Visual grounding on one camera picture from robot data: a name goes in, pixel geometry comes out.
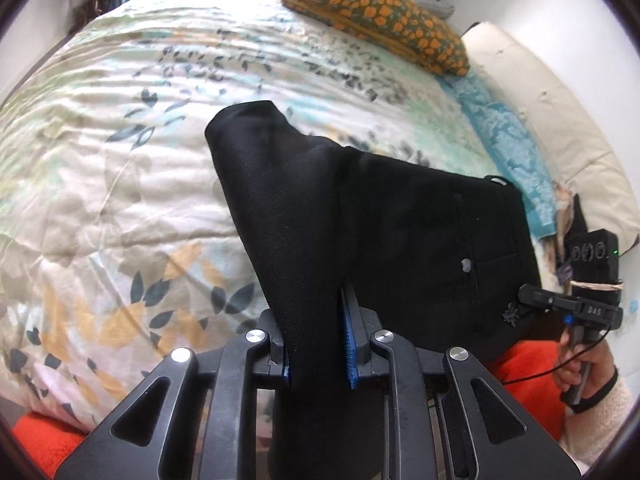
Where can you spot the white padded headboard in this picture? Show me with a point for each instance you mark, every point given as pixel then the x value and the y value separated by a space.
pixel 555 110

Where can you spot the teal patterned cloth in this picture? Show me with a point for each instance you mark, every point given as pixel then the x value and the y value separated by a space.
pixel 505 135

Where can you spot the person's right hand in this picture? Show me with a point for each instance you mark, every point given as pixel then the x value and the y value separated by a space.
pixel 597 365

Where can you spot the orange fleece cloth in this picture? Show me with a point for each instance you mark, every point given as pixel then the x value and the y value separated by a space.
pixel 525 375

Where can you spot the grey cloth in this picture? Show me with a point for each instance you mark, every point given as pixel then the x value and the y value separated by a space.
pixel 435 2

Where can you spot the black pants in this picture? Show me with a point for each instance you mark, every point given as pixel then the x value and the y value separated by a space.
pixel 390 240

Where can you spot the brown patterned cloth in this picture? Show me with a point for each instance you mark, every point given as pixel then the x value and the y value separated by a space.
pixel 564 220

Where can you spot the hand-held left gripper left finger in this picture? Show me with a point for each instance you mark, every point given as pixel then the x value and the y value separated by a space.
pixel 286 374

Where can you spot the person's right forearm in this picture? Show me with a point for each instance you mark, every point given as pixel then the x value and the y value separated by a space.
pixel 607 425

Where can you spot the floral printed bedspread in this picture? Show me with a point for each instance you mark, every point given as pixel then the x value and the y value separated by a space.
pixel 125 160

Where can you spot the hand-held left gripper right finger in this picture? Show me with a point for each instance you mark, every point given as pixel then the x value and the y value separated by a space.
pixel 350 355

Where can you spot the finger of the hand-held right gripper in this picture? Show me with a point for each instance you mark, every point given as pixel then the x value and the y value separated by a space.
pixel 542 297

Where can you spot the orange floral pillow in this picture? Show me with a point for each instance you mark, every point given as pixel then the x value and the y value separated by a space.
pixel 380 15

